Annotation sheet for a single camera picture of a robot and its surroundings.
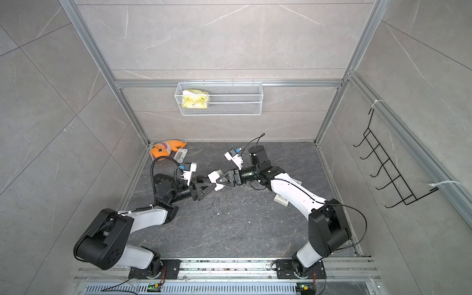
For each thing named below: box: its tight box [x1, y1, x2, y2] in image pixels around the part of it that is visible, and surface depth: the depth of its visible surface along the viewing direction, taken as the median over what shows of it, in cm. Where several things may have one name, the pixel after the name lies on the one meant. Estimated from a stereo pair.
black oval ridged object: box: [153, 173, 175, 187], surface depth 100 cm
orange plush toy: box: [149, 140, 188, 161], surface depth 109 cm
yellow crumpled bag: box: [181, 89, 211, 109], surface depth 87 cm
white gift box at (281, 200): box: [273, 192, 290, 208], surface depth 92 cm
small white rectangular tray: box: [173, 148, 189, 163], surface depth 116 cm
